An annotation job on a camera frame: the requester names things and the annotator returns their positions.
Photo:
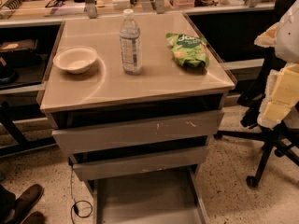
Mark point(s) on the white paper bowl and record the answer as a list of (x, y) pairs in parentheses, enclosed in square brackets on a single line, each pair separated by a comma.
[(75, 60)]

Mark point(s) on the middle grey drawer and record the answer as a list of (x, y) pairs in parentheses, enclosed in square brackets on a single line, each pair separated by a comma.
[(141, 163)]

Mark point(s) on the top grey drawer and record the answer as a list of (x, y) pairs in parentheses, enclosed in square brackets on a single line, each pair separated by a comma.
[(137, 132)]

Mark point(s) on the green snack bag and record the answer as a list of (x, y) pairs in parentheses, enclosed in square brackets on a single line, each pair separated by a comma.
[(188, 50)]

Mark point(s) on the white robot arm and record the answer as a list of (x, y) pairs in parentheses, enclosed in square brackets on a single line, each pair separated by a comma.
[(283, 36)]

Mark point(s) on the black office chair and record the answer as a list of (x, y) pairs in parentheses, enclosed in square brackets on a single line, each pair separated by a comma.
[(284, 136)]

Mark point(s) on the open bottom drawer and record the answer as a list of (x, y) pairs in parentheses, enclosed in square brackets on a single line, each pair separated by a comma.
[(161, 197)]

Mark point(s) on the clear plastic water bottle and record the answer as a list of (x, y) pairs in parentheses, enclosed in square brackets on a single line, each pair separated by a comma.
[(130, 40)]

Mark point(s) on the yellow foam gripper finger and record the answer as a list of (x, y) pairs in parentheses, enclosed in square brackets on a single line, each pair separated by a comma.
[(281, 95)]

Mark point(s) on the grey drawer cabinet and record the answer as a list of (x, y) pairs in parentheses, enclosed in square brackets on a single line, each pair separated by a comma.
[(106, 94)]

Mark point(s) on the long background workbench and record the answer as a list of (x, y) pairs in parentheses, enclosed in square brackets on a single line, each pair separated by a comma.
[(39, 14)]

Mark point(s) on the grey drawer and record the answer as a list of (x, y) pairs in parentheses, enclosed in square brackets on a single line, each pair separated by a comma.
[(141, 163), (137, 132)]

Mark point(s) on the black eyeglasses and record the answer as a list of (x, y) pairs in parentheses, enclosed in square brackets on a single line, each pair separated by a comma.
[(54, 3)]

